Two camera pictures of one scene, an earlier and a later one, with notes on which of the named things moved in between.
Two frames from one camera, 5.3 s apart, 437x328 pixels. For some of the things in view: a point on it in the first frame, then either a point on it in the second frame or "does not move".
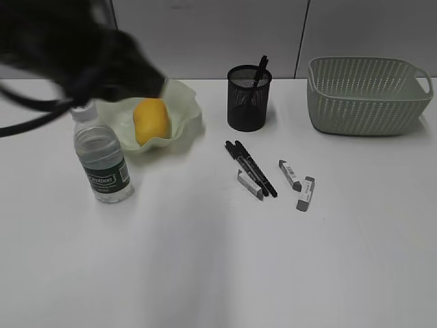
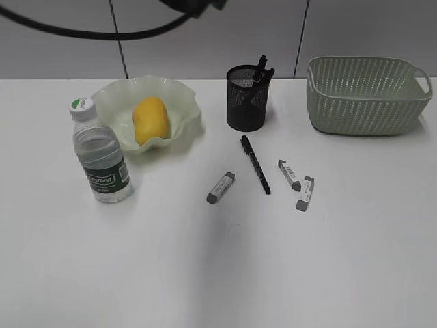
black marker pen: (256, 168) to (261, 89)
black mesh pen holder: (248, 97) does not move
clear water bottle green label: (100, 152) does not move
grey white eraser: (249, 184) to (226, 182)
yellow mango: (151, 119) does not move
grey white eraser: (302, 203) does not move
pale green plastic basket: (366, 96) does not move
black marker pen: (230, 146) to (257, 164)
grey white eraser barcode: (289, 174) does not move
